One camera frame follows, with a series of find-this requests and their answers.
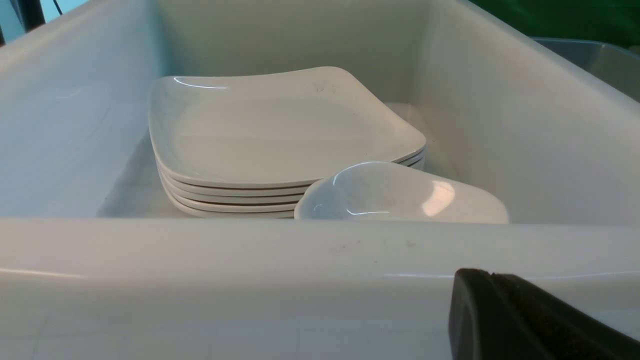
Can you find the top stacked white plate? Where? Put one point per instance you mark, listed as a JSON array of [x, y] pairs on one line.
[[272, 130]]

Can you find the teal plastic bin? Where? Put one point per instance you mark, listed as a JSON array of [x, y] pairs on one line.
[[616, 66]]

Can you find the stacked white plates below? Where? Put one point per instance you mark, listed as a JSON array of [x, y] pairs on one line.
[[225, 200]]

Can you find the large white plastic bin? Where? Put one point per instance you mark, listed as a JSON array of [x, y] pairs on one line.
[[97, 264]]

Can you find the green cloth backdrop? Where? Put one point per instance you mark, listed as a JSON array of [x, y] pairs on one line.
[[607, 21]]

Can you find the top stacked small dish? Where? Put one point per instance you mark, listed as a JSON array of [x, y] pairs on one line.
[[386, 191]]

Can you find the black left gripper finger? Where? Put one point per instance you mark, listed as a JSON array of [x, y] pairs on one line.
[[494, 316]]

